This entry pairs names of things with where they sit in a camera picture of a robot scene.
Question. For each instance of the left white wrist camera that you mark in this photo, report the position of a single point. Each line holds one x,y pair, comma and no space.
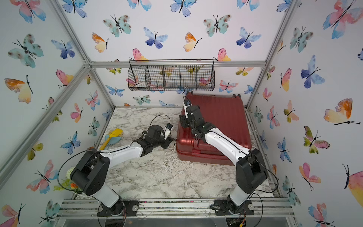
168,130

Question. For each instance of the yellow toy shovel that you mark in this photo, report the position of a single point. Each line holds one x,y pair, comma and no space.
117,133

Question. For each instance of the light blue toy piece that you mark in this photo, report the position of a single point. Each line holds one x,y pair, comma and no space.
112,141

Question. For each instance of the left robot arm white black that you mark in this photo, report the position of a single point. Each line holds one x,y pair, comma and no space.
90,172

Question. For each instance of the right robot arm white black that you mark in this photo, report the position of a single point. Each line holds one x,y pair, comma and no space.
250,166

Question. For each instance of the black wire wall basket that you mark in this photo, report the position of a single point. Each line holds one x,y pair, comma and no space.
181,75

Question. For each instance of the red hard-shell suitcase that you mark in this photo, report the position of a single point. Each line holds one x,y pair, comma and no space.
228,115

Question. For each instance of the aluminium front mounting rail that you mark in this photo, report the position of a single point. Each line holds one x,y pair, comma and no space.
266,207

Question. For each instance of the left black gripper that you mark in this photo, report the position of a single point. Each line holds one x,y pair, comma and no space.
168,142

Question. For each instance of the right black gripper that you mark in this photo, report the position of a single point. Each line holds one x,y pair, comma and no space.
182,120

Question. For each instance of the green white fuzzy ball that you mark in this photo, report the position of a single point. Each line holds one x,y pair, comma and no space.
69,171

